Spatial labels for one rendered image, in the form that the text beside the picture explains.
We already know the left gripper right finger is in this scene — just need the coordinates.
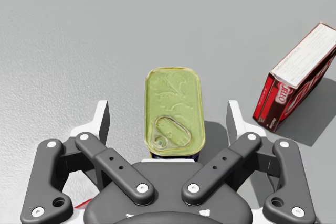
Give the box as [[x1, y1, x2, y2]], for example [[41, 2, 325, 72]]
[[181, 100, 317, 224]]

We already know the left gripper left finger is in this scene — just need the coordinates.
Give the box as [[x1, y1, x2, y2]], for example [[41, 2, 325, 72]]
[[20, 100, 155, 224]]

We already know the green and blue rectangular can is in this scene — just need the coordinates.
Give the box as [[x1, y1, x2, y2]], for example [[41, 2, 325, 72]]
[[143, 67, 206, 161]]

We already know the red and white carton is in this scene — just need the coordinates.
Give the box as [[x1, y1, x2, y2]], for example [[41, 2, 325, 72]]
[[252, 21, 336, 133]]

